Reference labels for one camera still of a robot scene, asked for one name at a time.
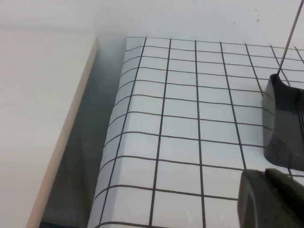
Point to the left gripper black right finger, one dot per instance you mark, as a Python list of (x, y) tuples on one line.
[(287, 204)]

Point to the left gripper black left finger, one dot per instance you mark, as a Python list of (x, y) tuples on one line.
[(251, 202)]

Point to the white black-grid tablecloth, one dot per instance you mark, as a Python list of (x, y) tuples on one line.
[(180, 142)]

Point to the white side table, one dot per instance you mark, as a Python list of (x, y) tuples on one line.
[(35, 118)]

